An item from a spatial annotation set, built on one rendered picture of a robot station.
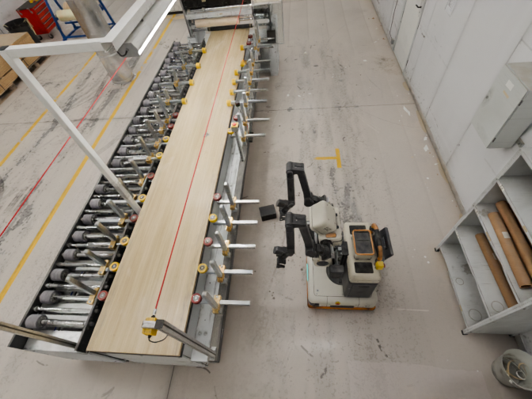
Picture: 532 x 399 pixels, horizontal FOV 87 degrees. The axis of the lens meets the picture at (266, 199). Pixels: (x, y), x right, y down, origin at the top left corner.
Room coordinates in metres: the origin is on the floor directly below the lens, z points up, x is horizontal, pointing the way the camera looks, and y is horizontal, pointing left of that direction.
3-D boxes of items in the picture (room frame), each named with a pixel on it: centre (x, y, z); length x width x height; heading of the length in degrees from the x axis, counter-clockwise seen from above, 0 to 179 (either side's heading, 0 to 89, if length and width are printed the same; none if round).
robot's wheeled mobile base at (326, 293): (1.02, -0.62, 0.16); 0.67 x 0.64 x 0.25; 79
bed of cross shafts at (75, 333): (3.12, 1.40, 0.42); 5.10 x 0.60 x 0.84; 169
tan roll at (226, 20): (5.58, 0.11, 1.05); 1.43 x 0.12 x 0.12; 79
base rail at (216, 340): (2.86, 0.10, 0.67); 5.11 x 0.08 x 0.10; 169
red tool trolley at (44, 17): (9.68, 5.48, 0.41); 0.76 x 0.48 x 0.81; 176
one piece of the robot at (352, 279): (1.00, -0.71, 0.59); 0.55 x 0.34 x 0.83; 169
